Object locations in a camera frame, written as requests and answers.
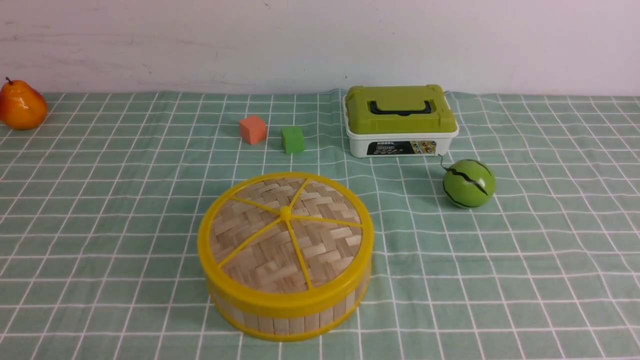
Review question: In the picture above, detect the yellow woven bamboo steamer lid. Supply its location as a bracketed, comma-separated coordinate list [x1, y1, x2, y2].
[198, 172, 374, 318]

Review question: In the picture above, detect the orange foam cube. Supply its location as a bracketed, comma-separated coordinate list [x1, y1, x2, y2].
[238, 115, 268, 145]

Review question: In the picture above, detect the yellow bamboo steamer basket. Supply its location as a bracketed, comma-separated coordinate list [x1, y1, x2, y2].
[206, 270, 371, 342]

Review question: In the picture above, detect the green toy watermelon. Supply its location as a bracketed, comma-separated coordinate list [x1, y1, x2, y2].
[438, 153, 496, 208]

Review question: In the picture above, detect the green and white storage box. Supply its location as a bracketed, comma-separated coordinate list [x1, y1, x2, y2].
[342, 84, 460, 158]

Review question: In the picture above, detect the orange toy pear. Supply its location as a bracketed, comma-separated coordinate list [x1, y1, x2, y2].
[0, 77, 48, 131]

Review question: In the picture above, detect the green foam cube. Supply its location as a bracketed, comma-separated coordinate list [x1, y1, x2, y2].
[280, 125, 306, 155]

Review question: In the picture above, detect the green checkered tablecloth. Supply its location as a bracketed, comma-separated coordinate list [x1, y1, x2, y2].
[0, 89, 640, 360]

